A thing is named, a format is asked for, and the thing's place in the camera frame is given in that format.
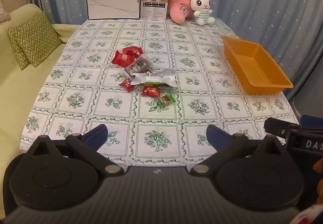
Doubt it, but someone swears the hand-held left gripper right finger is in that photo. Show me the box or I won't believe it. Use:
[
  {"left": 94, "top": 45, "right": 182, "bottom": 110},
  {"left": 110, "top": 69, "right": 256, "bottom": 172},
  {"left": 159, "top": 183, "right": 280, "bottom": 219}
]
[{"left": 189, "top": 124, "right": 291, "bottom": 177}]

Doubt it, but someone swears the pink plush toy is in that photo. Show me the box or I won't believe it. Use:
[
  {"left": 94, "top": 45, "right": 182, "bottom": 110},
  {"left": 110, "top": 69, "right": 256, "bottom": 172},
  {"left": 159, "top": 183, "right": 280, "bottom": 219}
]
[{"left": 169, "top": 0, "right": 196, "bottom": 24}]

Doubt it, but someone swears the white rabbit plush toy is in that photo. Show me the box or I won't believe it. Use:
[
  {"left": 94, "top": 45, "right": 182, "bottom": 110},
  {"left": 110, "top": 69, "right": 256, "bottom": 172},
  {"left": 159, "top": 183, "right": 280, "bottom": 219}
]
[{"left": 187, "top": 0, "right": 215, "bottom": 26}]

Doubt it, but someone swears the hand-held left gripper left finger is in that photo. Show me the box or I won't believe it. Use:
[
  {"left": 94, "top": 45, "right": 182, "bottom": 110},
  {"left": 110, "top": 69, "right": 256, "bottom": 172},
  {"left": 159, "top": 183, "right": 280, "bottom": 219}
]
[{"left": 22, "top": 124, "right": 125, "bottom": 177}]

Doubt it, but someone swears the small red candy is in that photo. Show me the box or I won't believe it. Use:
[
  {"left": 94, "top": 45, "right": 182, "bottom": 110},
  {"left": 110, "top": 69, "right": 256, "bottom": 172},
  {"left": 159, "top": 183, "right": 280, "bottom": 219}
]
[{"left": 119, "top": 78, "right": 136, "bottom": 93}]

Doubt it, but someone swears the tan product box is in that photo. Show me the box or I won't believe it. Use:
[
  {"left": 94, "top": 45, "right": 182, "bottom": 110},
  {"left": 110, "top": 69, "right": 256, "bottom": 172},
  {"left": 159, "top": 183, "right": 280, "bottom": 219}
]
[{"left": 140, "top": 0, "right": 170, "bottom": 20}]

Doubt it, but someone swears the green brown candy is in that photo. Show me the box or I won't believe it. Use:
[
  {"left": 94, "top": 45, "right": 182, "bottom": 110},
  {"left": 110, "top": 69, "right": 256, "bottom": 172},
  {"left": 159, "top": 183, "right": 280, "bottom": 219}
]
[{"left": 158, "top": 92, "right": 176, "bottom": 110}]

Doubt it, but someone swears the red gold candy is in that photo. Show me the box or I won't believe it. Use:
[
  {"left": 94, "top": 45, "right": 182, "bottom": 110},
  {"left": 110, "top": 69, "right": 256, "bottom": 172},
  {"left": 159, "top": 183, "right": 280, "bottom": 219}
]
[{"left": 141, "top": 85, "right": 162, "bottom": 97}]

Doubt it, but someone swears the large white cardboard box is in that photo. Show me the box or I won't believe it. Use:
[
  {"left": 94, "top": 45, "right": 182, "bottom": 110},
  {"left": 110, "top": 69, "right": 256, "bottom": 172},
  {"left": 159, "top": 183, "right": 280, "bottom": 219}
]
[{"left": 86, "top": 0, "right": 142, "bottom": 21}]

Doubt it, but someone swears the clear snack packet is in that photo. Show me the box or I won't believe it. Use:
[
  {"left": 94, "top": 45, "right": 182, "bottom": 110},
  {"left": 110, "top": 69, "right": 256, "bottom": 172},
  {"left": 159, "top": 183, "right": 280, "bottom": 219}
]
[{"left": 125, "top": 54, "right": 154, "bottom": 75}]

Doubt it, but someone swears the silver foil snack packet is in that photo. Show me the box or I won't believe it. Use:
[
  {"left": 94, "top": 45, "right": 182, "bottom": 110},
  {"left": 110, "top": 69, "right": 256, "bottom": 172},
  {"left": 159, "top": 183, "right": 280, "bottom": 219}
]
[{"left": 130, "top": 69, "right": 177, "bottom": 88}]

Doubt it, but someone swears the light green sofa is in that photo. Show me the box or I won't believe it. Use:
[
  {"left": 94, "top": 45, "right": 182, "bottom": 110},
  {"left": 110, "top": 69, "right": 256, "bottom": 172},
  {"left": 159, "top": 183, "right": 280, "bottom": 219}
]
[{"left": 0, "top": 3, "right": 82, "bottom": 190}]

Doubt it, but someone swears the person's right hand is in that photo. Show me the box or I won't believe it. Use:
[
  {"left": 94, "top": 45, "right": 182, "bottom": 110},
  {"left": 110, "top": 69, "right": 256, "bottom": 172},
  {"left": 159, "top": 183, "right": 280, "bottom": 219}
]
[{"left": 313, "top": 158, "right": 323, "bottom": 205}]

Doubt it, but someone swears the green zigzag cushion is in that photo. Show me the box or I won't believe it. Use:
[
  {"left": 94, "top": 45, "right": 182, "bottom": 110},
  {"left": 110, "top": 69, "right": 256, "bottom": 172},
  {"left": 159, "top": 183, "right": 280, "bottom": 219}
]
[
  {"left": 14, "top": 10, "right": 63, "bottom": 68},
  {"left": 7, "top": 22, "right": 30, "bottom": 71}
]

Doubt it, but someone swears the large red snack packet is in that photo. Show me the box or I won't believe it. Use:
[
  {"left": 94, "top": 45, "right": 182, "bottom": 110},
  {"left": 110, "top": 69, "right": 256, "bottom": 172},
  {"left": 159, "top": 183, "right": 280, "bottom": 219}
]
[{"left": 111, "top": 50, "right": 135, "bottom": 67}]

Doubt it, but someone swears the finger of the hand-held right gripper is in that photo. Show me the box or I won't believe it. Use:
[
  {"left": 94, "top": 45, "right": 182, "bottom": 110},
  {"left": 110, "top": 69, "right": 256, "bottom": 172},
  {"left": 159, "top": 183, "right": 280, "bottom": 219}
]
[
  {"left": 300, "top": 114, "right": 323, "bottom": 127},
  {"left": 264, "top": 117, "right": 291, "bottom": 139}
]

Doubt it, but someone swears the orange plastic basket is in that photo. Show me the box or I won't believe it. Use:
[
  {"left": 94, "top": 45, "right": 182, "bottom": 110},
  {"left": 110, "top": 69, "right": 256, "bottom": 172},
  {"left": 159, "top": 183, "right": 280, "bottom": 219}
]
[{"left": 220, "top": 35, "right": 294, "bottom": 94}]

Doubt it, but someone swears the white embroidered cushion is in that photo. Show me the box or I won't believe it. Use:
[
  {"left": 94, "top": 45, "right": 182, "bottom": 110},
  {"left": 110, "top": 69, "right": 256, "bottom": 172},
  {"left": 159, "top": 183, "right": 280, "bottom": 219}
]
[{"left": 0, "top": 0, "right": 12, "bottom": 23}]

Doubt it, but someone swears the green floral tablecloth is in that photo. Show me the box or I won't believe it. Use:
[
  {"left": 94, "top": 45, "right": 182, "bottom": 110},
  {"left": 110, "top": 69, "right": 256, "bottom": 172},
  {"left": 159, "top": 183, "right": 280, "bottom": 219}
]
[{"left": 20, "top": 17, "right": 301, "bottom": 167}]

